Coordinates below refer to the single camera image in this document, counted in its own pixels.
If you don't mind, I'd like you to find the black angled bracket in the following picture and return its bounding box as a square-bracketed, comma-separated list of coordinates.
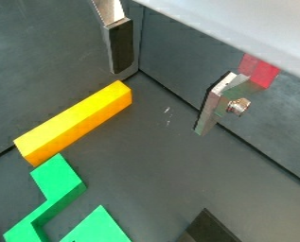
[176, 209, 241, 242]

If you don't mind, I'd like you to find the red insertion board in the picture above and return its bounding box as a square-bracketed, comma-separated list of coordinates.
[239, 54, 280, 89]

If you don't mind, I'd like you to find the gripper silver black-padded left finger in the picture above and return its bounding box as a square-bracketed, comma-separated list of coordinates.
[89, 0, 134, 74]

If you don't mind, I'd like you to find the green stepped block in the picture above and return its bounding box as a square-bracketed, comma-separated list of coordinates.
[3, 154, 132, 242]

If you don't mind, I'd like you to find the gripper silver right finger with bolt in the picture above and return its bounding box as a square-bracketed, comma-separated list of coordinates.
[194, 72, 264, 136]

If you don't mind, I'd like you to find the yellow rectangular block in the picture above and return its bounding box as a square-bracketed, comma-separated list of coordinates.
[14, 80, 132, 166]

